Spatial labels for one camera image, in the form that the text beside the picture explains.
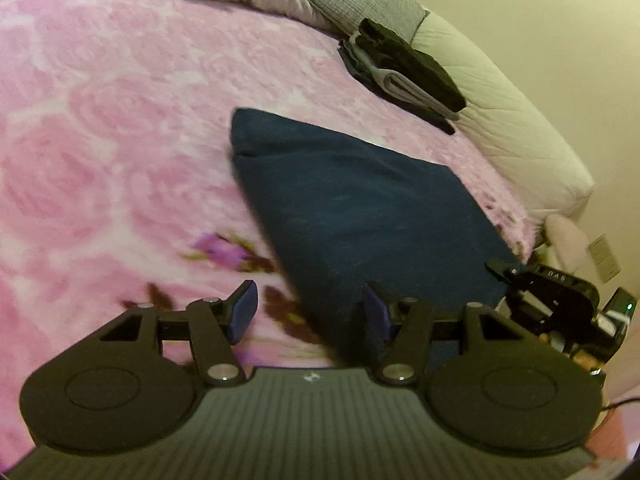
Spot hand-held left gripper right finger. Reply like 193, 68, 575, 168
362, 281, 521, 387

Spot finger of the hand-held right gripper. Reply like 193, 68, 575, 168
486, 258, 526, 286

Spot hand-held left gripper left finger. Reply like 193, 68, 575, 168
100, 280, 259, 387

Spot blue denim pants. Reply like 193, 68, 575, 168
230, 107, 523, 368

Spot white quilted pillow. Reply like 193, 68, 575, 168
410, 10, 596, 233

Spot grey folded garment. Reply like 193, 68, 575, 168
345, 30, 461, 121

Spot black folded garment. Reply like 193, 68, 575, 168
359, 18, 467, 113

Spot pink floral blanket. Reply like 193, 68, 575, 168
0, 0, 538, 461

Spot dark navy folded garment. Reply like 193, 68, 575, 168
339, 40, 457, 136

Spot beige wall socket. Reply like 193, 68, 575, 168
587, 234, 622, 283

